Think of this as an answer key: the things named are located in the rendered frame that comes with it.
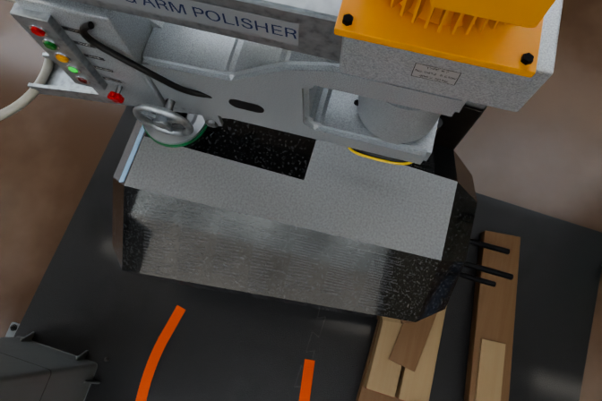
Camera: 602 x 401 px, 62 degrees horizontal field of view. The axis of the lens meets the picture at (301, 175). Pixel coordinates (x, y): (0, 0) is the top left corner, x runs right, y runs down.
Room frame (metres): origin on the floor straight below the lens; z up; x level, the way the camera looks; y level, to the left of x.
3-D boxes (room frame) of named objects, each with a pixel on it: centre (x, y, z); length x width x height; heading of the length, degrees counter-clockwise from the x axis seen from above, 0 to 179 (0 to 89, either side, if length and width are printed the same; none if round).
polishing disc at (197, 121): (0.70, 0.39, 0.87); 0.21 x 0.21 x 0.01
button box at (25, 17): (0.61, 0.49, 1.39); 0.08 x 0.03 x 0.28; 72
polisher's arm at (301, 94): (0.56, 0.02, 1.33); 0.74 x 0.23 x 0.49; 72
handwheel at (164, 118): (0.55, 0.32, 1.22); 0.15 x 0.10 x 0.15; 72
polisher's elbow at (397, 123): (0.49, -0.23, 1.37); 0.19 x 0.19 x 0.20
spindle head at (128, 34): (0.67, 0.32, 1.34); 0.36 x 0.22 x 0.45; 72
